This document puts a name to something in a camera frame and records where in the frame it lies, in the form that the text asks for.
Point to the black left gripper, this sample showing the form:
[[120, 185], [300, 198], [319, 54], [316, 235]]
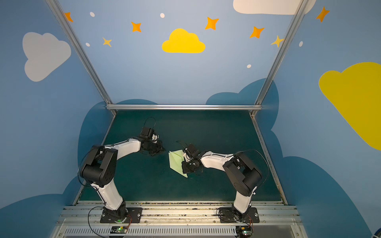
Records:
[[156, 146]]

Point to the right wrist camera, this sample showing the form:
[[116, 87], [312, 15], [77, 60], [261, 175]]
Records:
[[191, 152]]

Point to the right green circuit board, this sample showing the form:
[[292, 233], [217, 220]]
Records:
[[243, 232]]

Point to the aluminium front rail platform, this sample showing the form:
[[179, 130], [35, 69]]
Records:
[[179, 219]]

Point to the right side floor rail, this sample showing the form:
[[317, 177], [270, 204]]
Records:
[[269, 160]]

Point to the light green paper sheet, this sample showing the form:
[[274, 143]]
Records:
[[175, 159]]

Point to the aluminium right corner post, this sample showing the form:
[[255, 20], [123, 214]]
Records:
[[301, 10]]

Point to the aluminium corner post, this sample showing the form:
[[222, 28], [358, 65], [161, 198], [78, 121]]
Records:
[[301, 10], [71, 35]]

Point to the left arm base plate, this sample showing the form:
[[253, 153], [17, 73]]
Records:
[[122, 215]]

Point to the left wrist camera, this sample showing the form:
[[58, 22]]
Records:
[[146, 133]]

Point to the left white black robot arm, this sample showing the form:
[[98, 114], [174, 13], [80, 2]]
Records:
[[108, 191]]

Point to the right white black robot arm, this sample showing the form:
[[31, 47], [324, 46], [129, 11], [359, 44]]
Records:
[[239, 168]]

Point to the left green circuit board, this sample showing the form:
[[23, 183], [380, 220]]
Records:
[[119, 230]]

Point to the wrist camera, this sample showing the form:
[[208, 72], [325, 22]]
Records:
[[146, 133], [191, 152]]

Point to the floor rail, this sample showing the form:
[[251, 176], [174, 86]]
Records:
[[269, 160], [92, 153]]

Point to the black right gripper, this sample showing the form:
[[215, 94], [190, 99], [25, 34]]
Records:
[[187, 163]]

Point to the green circuit board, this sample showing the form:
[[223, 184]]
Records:
[[119, 230], [243, 232]]

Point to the left side floor rail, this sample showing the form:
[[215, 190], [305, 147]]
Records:
[[92, 153]]

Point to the aluminium left corner post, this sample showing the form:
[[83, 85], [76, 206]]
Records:
[[71, 35]]

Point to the aluminium back frame rail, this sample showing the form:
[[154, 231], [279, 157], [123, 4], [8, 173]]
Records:
[[183, 107]]

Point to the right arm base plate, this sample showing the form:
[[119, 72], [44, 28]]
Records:
[[232, 215]]

